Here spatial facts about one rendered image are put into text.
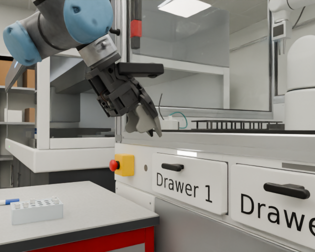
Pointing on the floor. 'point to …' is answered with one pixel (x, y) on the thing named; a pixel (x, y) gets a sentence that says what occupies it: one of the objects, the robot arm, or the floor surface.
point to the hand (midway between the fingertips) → (155, 130)
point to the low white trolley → (73, 221)
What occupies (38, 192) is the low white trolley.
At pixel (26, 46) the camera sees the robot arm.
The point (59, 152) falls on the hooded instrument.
